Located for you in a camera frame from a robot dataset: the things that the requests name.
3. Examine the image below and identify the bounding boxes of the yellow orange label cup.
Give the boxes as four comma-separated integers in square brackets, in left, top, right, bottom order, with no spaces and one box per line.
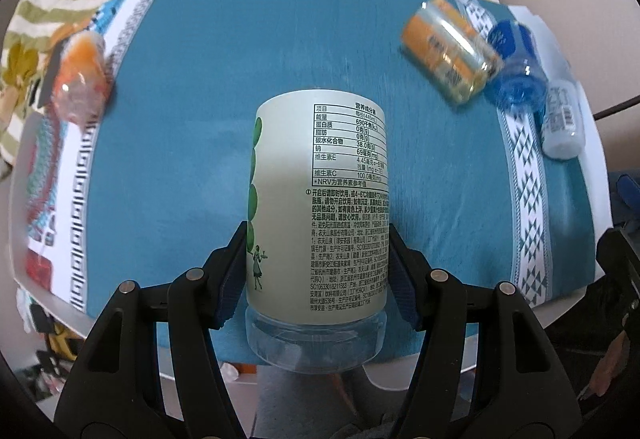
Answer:
[400,0,503,105]

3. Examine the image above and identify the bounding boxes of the teal patterned tablecloth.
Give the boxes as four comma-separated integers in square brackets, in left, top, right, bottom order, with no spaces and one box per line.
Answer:
[8,0,615,365]

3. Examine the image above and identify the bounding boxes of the white green label cup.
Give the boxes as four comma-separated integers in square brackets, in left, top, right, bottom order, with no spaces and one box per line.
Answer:
[245,89,390,374]

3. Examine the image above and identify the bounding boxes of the black cable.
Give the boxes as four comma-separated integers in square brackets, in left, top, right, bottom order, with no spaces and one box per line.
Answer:
[592,96,640,122]

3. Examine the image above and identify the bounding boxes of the person's right hand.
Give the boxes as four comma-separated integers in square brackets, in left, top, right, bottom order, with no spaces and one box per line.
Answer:
[578,331,630,400]

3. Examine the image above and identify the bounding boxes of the clear white label cup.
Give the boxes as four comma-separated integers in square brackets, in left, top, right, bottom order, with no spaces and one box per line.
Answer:
[541,63,586,160]

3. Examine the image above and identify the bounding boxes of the blue label cup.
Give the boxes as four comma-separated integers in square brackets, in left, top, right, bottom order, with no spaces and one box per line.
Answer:
[486,21,548,116]

